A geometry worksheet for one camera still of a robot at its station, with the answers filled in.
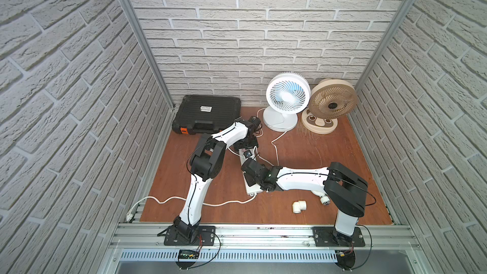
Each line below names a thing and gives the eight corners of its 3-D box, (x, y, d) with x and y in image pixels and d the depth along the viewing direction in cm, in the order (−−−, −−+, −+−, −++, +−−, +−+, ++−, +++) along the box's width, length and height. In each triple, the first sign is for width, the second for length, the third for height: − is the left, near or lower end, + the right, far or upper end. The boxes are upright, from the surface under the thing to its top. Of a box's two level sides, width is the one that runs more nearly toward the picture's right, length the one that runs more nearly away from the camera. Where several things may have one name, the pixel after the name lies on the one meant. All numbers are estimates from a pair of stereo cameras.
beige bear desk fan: (302, 133, 109) (318, 93, 84) (299, 120, 116) (313, 78, 91) (340, 134, 109) (367, 93, 85) (334, 120, 116) (358, 79, 91)
